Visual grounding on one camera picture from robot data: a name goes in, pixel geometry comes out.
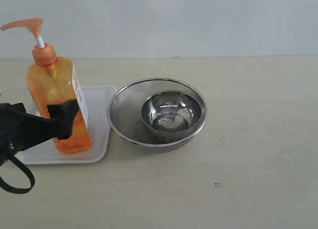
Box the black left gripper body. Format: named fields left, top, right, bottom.
left=0, top=103, right=27, bottom=165

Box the orange pump soap bottle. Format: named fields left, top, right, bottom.
left=1, top=18, right=93, bottom=154

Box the small stainless steel bowl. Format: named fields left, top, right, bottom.
left=141, top=90, right=203, bottom=141

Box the white rectangular plastic tray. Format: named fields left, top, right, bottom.
left=16, top=86, right=117, bottom=165

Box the steel mesh strainer basket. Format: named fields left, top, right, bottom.
left=107, top=78, right=207, bottom=152

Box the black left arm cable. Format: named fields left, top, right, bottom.
left=0, top=154, right=35, bottom=195

